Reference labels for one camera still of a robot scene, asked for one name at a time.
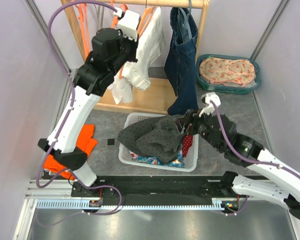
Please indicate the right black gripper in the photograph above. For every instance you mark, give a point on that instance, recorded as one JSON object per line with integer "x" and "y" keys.
{"x": 182, "y": 122}

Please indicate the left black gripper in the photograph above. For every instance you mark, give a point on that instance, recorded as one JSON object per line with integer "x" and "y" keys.
{"x": 134, "y": 45}

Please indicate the red polka dot skirt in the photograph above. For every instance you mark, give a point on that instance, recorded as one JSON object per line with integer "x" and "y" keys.
{"x": 187, "y": 142}

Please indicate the white pleated skirt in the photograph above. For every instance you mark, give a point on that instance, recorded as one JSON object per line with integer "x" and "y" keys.
{"x": 135, "y": 74}

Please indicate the grey dotted skirt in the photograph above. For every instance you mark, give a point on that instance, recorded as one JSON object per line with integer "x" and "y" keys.
{"x": 153, "y": 137}

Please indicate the grey hanger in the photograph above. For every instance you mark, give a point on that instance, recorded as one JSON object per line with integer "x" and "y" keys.
{"x": 99, "y": 10}

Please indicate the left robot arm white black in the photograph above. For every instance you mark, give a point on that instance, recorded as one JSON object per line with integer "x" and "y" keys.
{"x": 111, "y": 49}

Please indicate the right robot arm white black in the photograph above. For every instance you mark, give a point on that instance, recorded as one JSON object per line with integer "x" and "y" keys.
{"x": 241, "y": 150}

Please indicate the dark blue denim skirt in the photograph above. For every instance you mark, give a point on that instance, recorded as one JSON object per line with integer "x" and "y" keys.
{"x": 180, "y": 65}

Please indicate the grey-blue hanger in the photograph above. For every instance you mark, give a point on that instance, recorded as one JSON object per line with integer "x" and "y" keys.
{"x": 181, "y": 12}

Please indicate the white plastic basket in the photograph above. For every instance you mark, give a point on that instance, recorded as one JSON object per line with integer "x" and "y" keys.
{"x": 190, "y": 160}

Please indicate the teal bin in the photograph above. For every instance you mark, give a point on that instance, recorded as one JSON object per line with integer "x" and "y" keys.
{"x": 226, "y": 89}

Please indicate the floral pink cloth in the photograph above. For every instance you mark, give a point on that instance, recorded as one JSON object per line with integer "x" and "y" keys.
{"x": 228, "y": 72}

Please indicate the small black square marker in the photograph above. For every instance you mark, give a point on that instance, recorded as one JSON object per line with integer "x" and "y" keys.
{"x": 110, "y": 141}

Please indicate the orange cloth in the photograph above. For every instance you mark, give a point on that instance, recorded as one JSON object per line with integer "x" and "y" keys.
{"x": 85, "y": 143}

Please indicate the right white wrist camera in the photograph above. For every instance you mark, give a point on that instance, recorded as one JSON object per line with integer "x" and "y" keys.
{"x": 211, "y": 101}

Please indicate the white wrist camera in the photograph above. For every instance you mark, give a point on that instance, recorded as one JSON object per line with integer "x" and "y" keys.
{"x": 128, "y": 23}
{"x": 211, "y": 101}

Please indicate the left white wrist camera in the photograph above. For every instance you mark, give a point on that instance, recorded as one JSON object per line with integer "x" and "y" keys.
{"x": 128, "y": 23}

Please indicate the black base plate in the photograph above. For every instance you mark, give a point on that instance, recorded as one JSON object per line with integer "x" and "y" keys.
{"x": 160, "y": 185}

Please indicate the slotted cable duct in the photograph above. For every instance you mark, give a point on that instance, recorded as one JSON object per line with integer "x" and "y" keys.
{"x": 78, "y": 204}

